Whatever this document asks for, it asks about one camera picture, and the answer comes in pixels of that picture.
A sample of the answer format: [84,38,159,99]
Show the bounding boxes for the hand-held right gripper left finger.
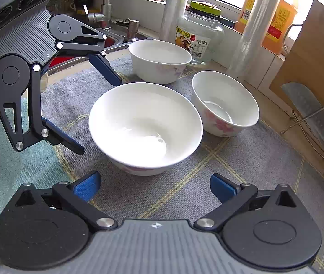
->
[14,170,119,232]

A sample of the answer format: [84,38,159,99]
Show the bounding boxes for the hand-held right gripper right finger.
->
[194,173,301,232]

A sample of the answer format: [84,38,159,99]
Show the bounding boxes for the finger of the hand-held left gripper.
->
[0,63,85,156]
[55,23,123,87]

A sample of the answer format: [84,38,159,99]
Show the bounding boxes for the large white bowl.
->
[88,82,204,177]

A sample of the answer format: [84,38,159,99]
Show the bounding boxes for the small white bowl pink flowers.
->
[191,70,260,137]

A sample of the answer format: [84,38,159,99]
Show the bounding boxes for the red basin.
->
[49,34,114,67]

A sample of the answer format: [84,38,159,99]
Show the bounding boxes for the grey and teal checked towel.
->
[0,54,324,274]

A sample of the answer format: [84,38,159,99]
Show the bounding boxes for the stainless steel sink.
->
[48,24,154,69]

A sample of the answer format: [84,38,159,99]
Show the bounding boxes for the metal sink soap dispenser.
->
[123,19,141,42]

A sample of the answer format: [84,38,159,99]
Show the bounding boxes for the metal faucet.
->
[83,0,114,31]

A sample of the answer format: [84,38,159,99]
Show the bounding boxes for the white plastic bag roll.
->
[159,0,190,44]

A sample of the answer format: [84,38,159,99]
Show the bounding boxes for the glass jar with green lid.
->
[176,1,226,66]

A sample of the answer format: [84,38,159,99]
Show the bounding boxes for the stack of clear plastic cups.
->
[226,0,287,76]

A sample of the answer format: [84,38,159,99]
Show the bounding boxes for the bamboo cutting board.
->
[269,0,324,115]

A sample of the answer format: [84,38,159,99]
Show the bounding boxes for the orange oil bottle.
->
[234,0,300,55]

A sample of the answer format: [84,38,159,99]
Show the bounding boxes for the metal wire rack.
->
[280,100,324,177]

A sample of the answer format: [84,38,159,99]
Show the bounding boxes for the kitchen knife black handle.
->
[281,82,324,159]

